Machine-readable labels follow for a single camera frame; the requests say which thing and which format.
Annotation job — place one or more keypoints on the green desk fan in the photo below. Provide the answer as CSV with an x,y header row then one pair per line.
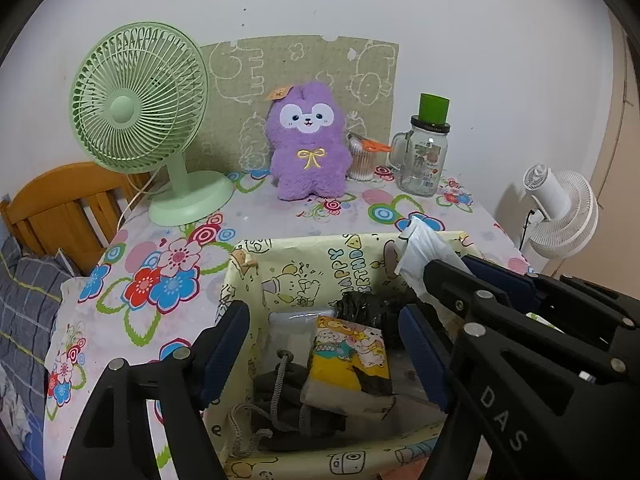
x,y
125,110

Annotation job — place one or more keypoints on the black plastic bag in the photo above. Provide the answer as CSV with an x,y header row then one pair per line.
x,y
370,310

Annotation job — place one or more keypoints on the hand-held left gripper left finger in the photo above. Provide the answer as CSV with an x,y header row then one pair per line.
x,y
225,350

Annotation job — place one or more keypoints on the blue bed sheet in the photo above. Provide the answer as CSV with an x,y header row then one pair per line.
x,y
30,430

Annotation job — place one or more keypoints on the clear white packet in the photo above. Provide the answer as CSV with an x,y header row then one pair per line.
x,y
292,322

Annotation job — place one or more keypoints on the orange clip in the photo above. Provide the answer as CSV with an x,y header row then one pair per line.
x,y
372,145

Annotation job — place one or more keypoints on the grey plaid pillow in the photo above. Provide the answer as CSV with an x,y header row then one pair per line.
x,y
30,300

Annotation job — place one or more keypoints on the white tissue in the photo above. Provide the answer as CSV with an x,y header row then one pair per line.
x,y
420,250

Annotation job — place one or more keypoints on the cardboard sheet with drawings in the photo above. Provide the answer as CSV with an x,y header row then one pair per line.
x,y
310,60

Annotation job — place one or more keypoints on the green plastic cup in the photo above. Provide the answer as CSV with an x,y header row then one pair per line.
x,y
434,107

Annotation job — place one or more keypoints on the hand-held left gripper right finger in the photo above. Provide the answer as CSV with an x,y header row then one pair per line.
x,y
422,355

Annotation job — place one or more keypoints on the floral tablecloth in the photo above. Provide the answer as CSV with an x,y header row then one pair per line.
x,y
165,270

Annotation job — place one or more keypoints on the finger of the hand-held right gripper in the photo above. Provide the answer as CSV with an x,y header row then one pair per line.
x,y
500,410
505,277

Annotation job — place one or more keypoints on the purple plush toy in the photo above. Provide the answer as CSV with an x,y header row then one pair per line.
x,y
307,175

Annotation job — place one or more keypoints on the yellow cartoon print storage box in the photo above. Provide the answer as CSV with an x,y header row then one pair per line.
x,y
300,265

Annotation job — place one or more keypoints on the white fan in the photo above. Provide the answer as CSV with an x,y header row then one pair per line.
x,y
565,220

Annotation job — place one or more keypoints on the cotton swab container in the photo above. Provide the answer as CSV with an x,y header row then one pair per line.
x,y
361,162

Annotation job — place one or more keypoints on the beige wardrobe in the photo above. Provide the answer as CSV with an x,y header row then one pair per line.
x,y
620,185

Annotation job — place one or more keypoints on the yellow cartoon pouch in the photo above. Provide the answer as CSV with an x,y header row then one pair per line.
x,y
345,355

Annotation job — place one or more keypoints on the wooden bed headboard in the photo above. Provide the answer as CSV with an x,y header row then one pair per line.
x,y
55,200

